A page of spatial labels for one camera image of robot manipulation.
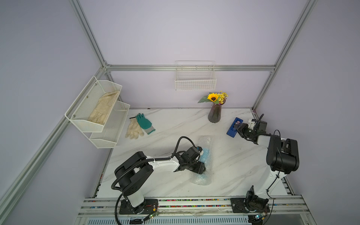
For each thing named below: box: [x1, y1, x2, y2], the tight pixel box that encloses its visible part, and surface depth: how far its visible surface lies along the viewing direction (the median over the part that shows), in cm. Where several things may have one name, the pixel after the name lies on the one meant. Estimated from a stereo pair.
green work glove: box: [135, 112, 156, 135], surface depth 112 cm
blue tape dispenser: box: [226, 117, 244, 138], surface depth 105 cm
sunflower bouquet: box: [197, 90, 229, 105], surface depth 97 cm
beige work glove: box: [125, 117, 145, 140], surface depth 107 cm
